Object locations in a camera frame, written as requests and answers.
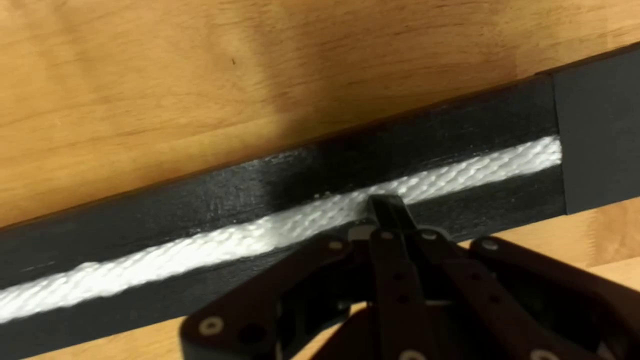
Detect black tape patch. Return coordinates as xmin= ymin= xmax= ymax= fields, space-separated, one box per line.
xmin=552 ymin=42 xmax=640 ymax=216

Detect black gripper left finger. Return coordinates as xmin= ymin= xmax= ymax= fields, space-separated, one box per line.
xmin=178 ymin=193 xmax=437 ymax=360

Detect white braided rope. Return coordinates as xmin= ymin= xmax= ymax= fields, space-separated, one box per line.
xmin=0 ymin=133 xmax=565 ymax=325

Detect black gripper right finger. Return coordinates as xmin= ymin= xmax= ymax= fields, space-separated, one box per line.
xmin=386 ymin=193 xmax=640 ymax=360

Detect long black slotted rail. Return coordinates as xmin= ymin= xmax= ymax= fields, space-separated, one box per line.
xmin=0 ymin=42 xmax=640 ymax=360

